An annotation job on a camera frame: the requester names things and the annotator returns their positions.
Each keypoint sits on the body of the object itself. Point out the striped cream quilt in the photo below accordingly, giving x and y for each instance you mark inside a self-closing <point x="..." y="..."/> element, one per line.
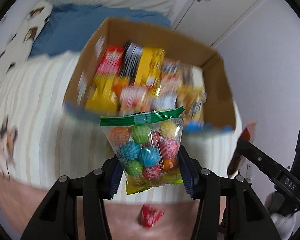
<point x="51" y="143"/>

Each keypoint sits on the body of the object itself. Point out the blue cardboard snack box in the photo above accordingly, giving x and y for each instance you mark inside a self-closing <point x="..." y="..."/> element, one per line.
<point x="127" y="67"/>

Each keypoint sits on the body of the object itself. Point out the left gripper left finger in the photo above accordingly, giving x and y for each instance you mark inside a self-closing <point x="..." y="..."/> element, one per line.
<point x="56" y="216"/>

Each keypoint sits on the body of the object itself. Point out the big yellow black bag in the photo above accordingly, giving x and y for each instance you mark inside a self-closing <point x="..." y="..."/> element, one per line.
<point x="149" y="67"/>

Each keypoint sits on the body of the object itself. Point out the colourful candy ball bag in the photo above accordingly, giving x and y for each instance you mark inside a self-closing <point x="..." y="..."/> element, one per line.
<point x="146" y="145"/>

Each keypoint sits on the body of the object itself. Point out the white door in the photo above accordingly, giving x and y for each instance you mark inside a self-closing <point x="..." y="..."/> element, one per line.
<point x="209" y="21"/>

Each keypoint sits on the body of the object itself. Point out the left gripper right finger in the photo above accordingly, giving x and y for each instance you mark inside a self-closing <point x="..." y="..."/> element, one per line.
<point x="228" y="208"/>

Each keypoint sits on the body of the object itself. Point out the red box snack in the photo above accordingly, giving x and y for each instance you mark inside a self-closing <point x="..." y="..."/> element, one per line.
<point x="111" y="61"/>

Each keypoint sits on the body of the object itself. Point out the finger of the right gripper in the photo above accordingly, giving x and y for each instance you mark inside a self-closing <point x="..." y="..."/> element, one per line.
<point x="256" y="156"/>

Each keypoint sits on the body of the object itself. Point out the blue bed sheet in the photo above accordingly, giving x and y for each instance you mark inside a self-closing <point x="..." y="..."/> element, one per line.
<point x="70" y="26"/>

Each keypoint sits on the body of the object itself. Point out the yellow chip bag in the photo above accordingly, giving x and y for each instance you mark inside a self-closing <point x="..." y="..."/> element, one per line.
<point x="103" y="99"/>

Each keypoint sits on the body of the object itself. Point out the bear print pillow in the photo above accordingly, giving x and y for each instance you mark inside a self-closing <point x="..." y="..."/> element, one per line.
<point x="18" y="49"/>

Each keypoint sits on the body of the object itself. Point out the small red snack packet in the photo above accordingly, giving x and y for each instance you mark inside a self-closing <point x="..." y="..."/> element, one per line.
<point x="149" y="216"/>

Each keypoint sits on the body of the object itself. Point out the orange cartoon snack bag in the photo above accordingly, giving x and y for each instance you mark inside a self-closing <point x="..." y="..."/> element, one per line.
<point x="134" y="99"/>

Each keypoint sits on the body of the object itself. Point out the dark red snack packet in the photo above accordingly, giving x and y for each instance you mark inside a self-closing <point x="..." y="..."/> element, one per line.
<point x="238" y="157"/>

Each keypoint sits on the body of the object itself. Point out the yellow biscuit bag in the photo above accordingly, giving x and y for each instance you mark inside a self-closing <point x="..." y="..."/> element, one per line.
<point x="192" y="93"/>

